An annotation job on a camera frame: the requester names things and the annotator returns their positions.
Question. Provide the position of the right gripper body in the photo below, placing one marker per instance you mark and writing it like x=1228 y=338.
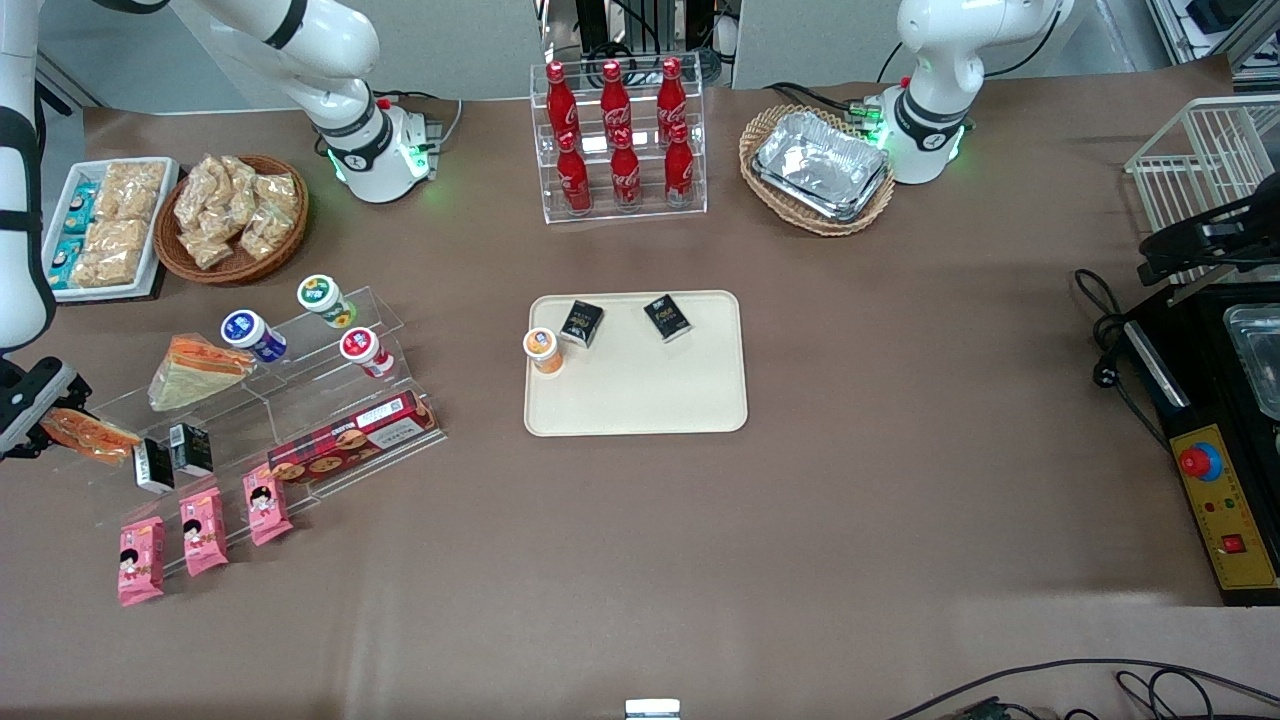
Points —
x=12 y=392

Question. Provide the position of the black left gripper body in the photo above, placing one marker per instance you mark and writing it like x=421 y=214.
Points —
x=1232 y=231

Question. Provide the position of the triangular sandwich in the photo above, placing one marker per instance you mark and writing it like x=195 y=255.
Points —
x=95 y=437
x=195 y=375

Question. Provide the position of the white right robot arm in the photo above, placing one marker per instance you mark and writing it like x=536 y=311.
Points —
x=330 y=45

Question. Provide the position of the cream plastic serving tray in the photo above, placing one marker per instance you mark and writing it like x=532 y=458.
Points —
x=640 y=395

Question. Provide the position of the silver metal lever bar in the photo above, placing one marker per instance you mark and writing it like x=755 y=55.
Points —
x=1195 y=293

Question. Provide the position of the blue wrapped snack pack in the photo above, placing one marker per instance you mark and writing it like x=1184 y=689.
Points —
x=65 y=262
x=82 y=207

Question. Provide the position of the stainless steel food container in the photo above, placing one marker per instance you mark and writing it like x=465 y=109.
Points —
x=1255 y=360

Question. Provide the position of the beige crispy snack pack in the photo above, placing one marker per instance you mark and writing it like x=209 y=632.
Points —
x=118 y=240
x=105 y=270
x=135 y=188

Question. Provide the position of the black machine yellow control panel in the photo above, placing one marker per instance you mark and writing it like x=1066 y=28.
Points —
x=1205 y=370

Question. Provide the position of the small black white carton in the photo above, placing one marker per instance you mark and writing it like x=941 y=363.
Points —
x=191 y=450
x=153 y=466

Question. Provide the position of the white rectangular dish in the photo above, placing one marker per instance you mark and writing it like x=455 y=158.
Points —
x=160 y=240

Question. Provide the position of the pink cartoon snack pack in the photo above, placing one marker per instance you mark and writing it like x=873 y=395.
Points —
x=204 y=532
x=267 y=505
x=141 y=562

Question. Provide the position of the clear bag beige snacks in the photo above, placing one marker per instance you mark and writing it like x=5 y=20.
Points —
x=200 y=192
x=207 y=248
x=238 y=178
x=278 y=190
x=265 y=232

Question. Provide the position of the blue lid yogurt cup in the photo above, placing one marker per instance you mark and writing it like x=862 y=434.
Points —
x=250 y=332

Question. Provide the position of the dark brown wicker basket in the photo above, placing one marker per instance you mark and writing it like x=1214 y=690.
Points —
x=240 y=270

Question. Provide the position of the clear acrylic tiered shelf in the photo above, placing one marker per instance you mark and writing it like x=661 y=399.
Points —
x=300 y=400

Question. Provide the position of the green lid yogurt cup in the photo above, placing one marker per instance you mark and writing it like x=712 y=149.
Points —
x=322 y=296

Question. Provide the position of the red plaid cookie box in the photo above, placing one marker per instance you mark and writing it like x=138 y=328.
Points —
x=350 y=438

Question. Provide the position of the red lid yogurt cup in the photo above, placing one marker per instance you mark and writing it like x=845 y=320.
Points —
x=362 y=348

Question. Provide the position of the light tan wicker basket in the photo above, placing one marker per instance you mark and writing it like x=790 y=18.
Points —
x=850 y=222

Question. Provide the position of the aluminium foil container stack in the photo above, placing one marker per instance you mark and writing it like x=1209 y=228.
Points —
x=820 y=165

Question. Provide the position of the orange lid yogurt cup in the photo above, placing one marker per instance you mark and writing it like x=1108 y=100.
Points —
x=542 y=348

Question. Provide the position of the small electronic board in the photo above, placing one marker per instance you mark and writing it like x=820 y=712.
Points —
x=990 y=712

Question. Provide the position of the red cola bottle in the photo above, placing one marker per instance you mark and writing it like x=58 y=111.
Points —
x=560 y=98
x=574 y=178
x=626 y=172
x=613 y=98
x=671 y=95
x=679 y=168

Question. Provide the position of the small black printed box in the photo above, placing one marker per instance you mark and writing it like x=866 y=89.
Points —
x=582 y=322
x=668 y=317

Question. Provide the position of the clear acrylic bottle rack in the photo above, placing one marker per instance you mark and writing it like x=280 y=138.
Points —
x=650 y=205

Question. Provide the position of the black equipment stand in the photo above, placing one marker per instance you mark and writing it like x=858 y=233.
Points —
x=600 y=25

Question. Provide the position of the aluminium frame profile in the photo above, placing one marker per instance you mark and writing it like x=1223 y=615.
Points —
x=1200 y=30

